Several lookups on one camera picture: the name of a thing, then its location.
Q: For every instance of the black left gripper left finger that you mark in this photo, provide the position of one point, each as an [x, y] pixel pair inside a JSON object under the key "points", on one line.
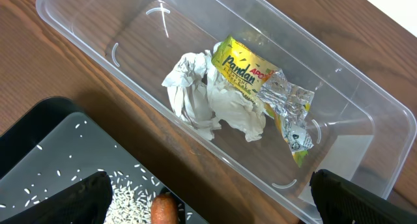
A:
{"points": [[86, 201]]}

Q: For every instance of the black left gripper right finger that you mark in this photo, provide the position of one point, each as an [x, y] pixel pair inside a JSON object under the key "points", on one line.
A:
{"points": [[340, 201]]}

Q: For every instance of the orange carrot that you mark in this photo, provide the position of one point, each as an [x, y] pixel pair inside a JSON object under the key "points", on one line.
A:
{"points": [[164, 210]]}

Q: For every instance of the green snack wrapper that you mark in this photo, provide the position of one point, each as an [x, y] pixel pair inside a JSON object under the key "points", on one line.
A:
{"points": [[265, 85]]}

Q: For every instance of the white tissue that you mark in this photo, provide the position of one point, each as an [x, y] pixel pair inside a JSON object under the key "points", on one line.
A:
{"points": [[188, 93], [230, 105]]}

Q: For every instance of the pile of white rice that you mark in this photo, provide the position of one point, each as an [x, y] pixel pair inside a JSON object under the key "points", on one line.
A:
{"points": [[129, 205]]}

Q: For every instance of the black tray bin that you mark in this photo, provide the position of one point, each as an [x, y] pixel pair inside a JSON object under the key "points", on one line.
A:
{"points": [[56, 145]]}

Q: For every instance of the clear plastic bin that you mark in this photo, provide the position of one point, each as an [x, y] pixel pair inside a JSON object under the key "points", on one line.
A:
{"points": [[359, 131]]}

